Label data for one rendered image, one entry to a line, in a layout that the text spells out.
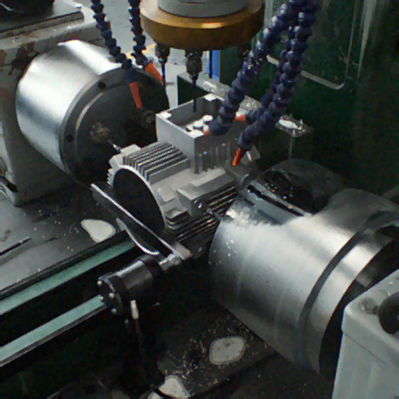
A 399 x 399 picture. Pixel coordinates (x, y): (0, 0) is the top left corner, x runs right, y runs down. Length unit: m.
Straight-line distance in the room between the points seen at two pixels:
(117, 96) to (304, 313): 0.57
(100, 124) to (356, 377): 0.66
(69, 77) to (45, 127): 0.10
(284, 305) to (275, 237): 0.08
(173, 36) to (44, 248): 0.60
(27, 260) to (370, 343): 0.80
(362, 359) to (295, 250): 0.15
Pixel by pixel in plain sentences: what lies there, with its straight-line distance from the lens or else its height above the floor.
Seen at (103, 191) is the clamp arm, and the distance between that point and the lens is 1.04.
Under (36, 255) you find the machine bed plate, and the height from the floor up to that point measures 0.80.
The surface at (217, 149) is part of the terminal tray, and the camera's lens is 0.99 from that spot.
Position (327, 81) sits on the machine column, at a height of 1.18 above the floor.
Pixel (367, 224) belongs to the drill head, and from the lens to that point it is 0.76.
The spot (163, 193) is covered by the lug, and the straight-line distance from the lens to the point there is 0.93.
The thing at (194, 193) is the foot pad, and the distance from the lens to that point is 0.94.
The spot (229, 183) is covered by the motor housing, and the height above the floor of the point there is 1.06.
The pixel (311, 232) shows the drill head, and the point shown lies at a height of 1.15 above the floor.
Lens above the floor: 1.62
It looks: 36 degrees down
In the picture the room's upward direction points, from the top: 1 degrees counter-clockwise
